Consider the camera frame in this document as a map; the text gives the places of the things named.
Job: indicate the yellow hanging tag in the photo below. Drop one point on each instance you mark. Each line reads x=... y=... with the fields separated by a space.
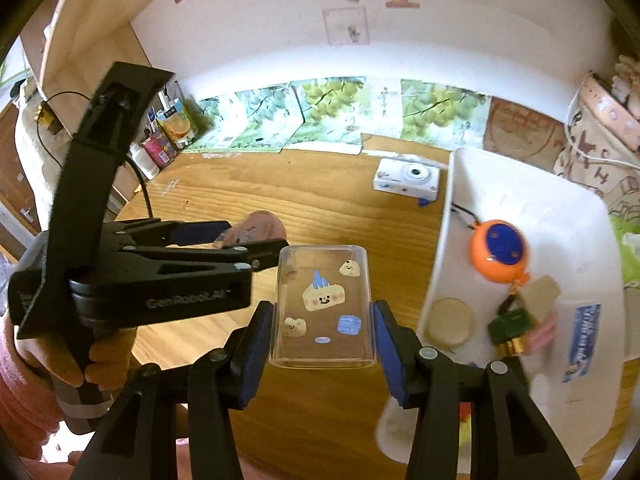
x=47 y=119

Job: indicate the white spray bottle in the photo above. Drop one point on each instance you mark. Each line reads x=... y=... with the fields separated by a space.
x=145 y=162

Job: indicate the white plastic bin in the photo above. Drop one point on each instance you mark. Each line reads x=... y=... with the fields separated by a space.
x=545 y=200

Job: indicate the blue label floss box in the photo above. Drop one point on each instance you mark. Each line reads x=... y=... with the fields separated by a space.
x=582 y=345

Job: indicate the wooden desk hutch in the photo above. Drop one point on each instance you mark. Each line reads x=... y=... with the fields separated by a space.
x=90 y=35

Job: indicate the grape print carton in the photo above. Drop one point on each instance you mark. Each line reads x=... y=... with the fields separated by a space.
x=435 y=107
x=220 y=125
x=270 y=110
x=330 y=102

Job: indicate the pink correction tape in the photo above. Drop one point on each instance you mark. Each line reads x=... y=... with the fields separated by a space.
x=255 y=227

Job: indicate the pink round box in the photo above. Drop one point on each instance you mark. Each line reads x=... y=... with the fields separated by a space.
x=612 y=110

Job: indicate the green bottle with gold cap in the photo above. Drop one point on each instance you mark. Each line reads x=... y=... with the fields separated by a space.
x=510 y=332

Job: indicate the red can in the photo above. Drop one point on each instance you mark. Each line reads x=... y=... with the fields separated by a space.
x=159 y=152

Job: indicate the orange and blue round toy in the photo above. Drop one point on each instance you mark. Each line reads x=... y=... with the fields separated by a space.
x=500 y=252

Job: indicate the gold round compact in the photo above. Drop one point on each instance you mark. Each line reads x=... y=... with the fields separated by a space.
x=449 y=322

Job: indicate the printed canvas bag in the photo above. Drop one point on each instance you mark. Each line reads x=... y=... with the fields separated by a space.
x=590 y=160

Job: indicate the orange snack packet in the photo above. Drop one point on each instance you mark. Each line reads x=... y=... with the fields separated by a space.
x=177 y=127

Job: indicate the clear phone case with stickers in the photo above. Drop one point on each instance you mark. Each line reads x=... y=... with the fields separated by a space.
x=320 y=320

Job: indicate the white lace cloth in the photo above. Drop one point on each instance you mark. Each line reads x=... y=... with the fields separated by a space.
x=35 y=175

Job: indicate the person's left hand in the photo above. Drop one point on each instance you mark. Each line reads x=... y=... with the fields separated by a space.
x=107 y=365

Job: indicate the square bear wall sticker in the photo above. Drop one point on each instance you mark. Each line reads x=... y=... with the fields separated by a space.
x=346 y=26

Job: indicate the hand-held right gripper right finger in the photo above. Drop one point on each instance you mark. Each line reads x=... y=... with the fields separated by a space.
x=387 y=355

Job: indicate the brown cardboard sheet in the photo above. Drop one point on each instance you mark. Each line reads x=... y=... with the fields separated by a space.
x=525 y=127

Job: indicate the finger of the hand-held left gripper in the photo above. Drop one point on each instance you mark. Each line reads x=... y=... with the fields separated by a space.
x=260 y=252
x=200 y=232

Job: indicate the beige folding case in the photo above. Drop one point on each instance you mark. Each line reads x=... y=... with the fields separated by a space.
x=542 y=294

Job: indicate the brown-haired rag doll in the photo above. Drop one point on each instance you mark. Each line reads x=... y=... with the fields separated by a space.
x=627 y=80

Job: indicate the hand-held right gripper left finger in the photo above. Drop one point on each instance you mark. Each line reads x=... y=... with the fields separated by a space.
x=257 y=355

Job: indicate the white compact camera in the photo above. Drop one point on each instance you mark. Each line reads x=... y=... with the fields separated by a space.
x=405 y=177

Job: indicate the green tissue pack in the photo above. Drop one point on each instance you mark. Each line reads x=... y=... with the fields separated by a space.
x=630 y=245

